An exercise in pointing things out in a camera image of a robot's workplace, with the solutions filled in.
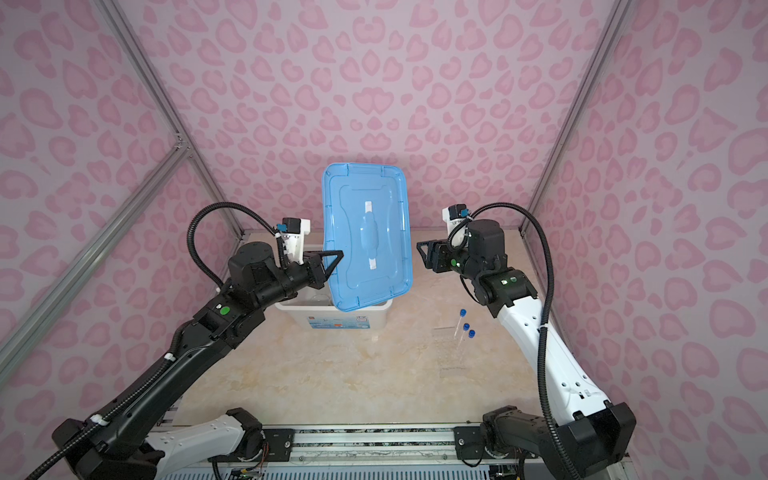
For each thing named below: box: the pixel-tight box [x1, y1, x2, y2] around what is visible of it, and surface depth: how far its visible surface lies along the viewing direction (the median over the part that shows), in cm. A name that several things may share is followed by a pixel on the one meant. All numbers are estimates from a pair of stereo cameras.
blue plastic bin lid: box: [321, 163, 413, 312], surface depth 72 cm
